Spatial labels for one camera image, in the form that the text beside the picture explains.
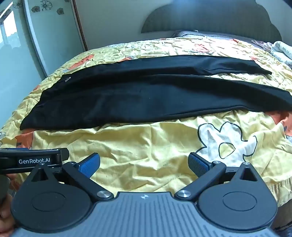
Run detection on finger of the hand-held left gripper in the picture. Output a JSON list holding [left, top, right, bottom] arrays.
[[60, 148, 70, 162]]

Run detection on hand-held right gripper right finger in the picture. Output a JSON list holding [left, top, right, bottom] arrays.
[[174, 152, 263, 202]]

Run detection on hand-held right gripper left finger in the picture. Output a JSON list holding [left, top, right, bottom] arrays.
[[26, 152, 114, 202]]

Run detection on black pants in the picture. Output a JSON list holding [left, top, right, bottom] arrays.
[[19, 55, 292, 131]]

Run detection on person's left hand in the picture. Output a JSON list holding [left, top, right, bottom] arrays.
[[0, 194, 16, 237]]

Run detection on yellow floral blanket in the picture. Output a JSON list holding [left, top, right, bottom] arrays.
[[0, 36, 292, 237]]

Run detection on floral glass wardrobe door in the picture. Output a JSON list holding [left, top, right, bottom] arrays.
[[0, 0, 47, 130], [23, 0, 89, 77]]

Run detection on grey pillow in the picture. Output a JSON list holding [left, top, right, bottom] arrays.
[[171, 30, 275, 50]]

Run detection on white and blue cloth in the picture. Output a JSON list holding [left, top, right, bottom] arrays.
[[270, 40, 292, 67]]

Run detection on grey padded headboard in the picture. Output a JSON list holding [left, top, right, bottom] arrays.
[[141, 0, 283, 42]]

